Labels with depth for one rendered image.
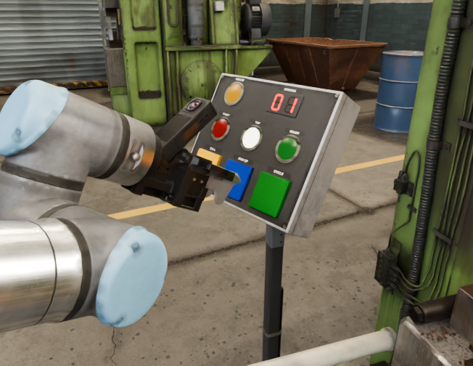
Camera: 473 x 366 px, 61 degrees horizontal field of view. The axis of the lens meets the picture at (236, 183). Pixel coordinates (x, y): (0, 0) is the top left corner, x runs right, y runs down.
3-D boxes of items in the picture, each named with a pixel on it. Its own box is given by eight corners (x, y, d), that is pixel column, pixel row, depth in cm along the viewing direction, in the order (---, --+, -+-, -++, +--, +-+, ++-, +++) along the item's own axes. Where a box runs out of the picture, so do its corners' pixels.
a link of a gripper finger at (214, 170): (218, 177, 68) (181, 164, 62) (222, 168, 68) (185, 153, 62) (237, 185, 65) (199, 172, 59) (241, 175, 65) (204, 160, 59)
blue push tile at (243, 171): (238, 201, 83) (252, 167, 83) (214, 190, 88) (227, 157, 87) (244, 203, 85) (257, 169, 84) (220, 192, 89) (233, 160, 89)
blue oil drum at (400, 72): (397, 136, 469) (410, 56, 435) (362, 124, 518) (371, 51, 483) (433, 129, 494) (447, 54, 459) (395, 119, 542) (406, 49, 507)
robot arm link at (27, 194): (4, 298, 39) (44, 176, 40) (-51, 260, 45) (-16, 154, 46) (83, 293, 47) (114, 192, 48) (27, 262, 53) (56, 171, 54)
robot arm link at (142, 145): (105, 107, 56) (142, 120, 49) (134, 119, 59) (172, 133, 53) (82, 168, 56) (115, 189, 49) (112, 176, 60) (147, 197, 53)
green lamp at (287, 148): (284, 164, 77) (285, 142, 75) (275, 156, 81) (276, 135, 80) (299, 162, 78) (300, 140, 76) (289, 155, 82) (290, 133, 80)
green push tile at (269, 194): (275, 218, 76) (289, 181, 76) (246, 205, 81) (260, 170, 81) (280, 220, 78) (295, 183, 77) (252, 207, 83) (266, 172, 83)
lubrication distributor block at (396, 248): (387, 305, 91) (396, 253, 85) (370, 288, 96) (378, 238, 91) (400, 301, 92) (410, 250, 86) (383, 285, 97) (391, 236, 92)
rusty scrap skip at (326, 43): (324, 102, 637) (329, 46, 604) (263, 84, 793) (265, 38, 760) (381, 96, 687) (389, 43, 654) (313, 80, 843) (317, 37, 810)
